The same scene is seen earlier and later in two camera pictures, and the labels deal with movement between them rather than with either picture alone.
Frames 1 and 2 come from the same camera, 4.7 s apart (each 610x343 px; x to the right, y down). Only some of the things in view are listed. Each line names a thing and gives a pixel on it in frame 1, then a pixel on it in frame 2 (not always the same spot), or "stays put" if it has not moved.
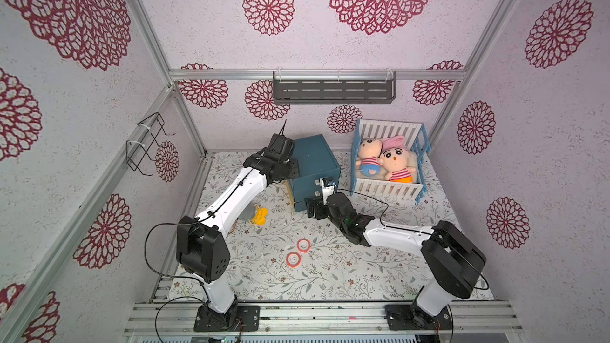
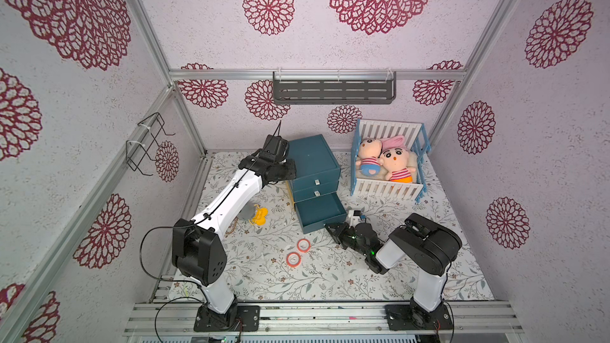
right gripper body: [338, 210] -> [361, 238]
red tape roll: [298, 263] stays put
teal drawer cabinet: [316, 162] stays put
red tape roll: [304, 250] stays put
